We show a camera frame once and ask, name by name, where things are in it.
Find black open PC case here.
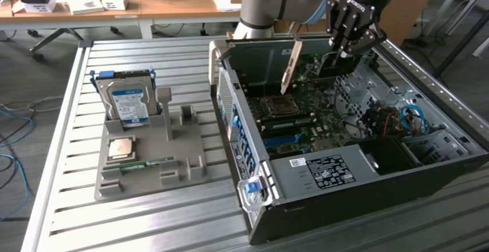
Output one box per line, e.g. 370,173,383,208
208,29,489,246

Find green RAM stick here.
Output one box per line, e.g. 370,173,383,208
102,156,176,170

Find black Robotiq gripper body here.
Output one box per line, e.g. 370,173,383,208
338,0,404,33

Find white labelled box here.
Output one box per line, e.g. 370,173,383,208
100,0,130,11

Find copper-topped CPU chip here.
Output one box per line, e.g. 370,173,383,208
107,139,135,161

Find wooden cabinet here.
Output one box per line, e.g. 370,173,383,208
328,0,447,46

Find silver disk bay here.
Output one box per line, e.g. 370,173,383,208
403,130,471,166

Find white box with black lid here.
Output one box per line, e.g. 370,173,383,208
18,0,58,14

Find blue wire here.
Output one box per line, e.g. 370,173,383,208
399,104,431,137

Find red wire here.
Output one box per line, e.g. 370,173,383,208
384,110,404,134

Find open white box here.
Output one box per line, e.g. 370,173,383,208
66,0,106,15

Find blue floor cable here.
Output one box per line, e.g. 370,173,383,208
0,103,38,223

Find green motherboard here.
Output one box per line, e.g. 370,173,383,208
244,80,368,160

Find black GPU with silver bracket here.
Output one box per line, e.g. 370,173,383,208
280,22,347,95

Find blue expansion slot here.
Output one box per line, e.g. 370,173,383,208
263,133,306,147

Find dark installed RAM stick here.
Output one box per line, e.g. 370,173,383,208
263,117,311,130

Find grey floor cable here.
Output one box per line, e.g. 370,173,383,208
0,96,64,114

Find grey plastic parts rack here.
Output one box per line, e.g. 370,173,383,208
94,87,210,203

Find CPU socket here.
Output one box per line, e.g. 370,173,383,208
262,94,302,118

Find wooden office desk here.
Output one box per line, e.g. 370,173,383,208
0,0,351,61

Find white paper sheet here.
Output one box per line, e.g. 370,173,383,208
210,0,243,13

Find blue case release latch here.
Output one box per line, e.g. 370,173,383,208
244,182,263,196

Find grey power supply unit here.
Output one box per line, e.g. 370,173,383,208
270,144,382,200

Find hard disk in blue carrier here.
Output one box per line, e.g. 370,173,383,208
87,66,160,129

